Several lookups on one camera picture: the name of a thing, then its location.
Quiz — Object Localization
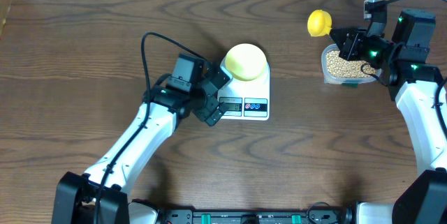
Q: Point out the soybeans in container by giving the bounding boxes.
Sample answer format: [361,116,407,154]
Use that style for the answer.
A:
[325,50,377,78]

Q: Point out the black cable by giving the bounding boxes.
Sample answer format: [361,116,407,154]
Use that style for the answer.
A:
[359,0,447,141]
[92,31,210,224]

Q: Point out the white digital kitchen scale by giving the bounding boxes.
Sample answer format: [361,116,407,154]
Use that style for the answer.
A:
[217,64,270,121]

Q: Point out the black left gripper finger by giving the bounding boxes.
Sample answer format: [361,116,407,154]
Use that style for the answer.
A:
[205,102,228,126]
[205,62,233,95]

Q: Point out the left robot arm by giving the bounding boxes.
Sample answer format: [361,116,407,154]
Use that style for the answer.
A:
[52,54,233,223]

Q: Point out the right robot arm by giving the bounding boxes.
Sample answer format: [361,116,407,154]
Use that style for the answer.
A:
[323,0,446,223]

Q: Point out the right black cable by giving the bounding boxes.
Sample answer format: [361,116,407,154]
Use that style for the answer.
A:
[359,0,447,141]

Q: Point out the green tape patch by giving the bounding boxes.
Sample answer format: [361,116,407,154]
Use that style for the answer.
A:
[342,83,359,89]

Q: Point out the clear plastic container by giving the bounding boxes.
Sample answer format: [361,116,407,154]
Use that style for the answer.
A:
[321,44,381,84]

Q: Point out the yellow measuring scoop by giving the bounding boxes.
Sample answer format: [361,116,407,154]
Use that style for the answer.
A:
[307,10,332,37]

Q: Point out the left black cable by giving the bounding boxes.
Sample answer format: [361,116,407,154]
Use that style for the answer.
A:
[92,31,210,224]

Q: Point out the yellow bowl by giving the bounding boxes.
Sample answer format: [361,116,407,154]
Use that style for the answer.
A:
[224,43,268,81]

